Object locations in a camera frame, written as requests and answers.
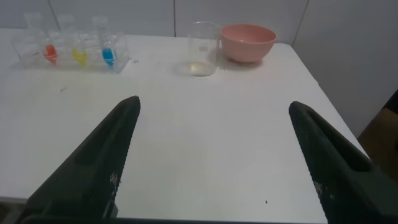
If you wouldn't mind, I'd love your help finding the test tube with blue pigment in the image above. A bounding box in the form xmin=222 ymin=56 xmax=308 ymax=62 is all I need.
xmin=91 ymin=16 xmax=118 ymax=67

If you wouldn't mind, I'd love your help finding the clear plastic test tube rack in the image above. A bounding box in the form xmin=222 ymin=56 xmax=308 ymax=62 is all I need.
xmin=11 ymin=29 xmax=131 ymax=75

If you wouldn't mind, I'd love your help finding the test tube with yellow pigment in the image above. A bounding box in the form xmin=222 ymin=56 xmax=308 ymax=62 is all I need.
xmin=56 ymin=14 xmax=88 ymax=67

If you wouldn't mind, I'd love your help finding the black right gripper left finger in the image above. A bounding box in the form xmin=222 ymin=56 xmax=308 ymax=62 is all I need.
xmin=27 ymin=95 xmax=141 ymax=219

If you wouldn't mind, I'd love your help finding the test tube with red pigment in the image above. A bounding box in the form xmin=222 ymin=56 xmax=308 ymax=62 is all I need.
xmin=24 ymin=11 xmax=59 ymax=65

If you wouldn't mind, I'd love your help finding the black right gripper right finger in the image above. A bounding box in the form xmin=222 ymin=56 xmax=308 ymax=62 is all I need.
xmin=288 ymin=101 xmax=398 ymax=224

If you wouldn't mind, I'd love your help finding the pink plastic bowl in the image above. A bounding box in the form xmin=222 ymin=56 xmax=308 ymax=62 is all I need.
xmin=220 ymin=24 xmax=277 ymax=64

